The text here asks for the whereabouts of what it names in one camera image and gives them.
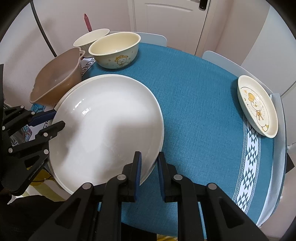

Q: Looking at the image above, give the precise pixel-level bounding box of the white door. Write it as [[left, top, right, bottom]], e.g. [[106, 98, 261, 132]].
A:
[[127, 1, 218, 56]]

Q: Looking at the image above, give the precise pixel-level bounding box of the small duck cartoon plate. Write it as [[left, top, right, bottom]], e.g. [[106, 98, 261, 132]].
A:
[[237, 75, 278, 138]]

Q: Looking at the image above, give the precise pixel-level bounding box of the cream bowl with cartoon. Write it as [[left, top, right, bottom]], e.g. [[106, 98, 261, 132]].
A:
[[88, 32, 141, 69]]

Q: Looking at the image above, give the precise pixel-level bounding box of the pinkish brown square bowl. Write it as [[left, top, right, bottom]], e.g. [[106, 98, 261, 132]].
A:
[[30, 47, 85, 106]]

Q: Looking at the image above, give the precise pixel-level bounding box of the plain white plate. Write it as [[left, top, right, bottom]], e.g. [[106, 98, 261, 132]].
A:
[[49, 74, 164, 193]]

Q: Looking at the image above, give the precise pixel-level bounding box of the blue patterned tablecloth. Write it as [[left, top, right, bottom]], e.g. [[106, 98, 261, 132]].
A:
[[78, 43, 287, 238]]

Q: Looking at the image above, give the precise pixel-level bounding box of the pink red tool handle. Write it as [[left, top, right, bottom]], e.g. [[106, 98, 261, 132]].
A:
[[84, 14, 92, 32]]

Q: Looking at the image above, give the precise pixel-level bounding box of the white cup bowl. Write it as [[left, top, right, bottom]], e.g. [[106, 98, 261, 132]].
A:
[[73, 29, 110, 58]]

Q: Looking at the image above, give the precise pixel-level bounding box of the black metal rack rod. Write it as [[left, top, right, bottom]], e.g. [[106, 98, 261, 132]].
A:
[[30, 1, 57, 58]]

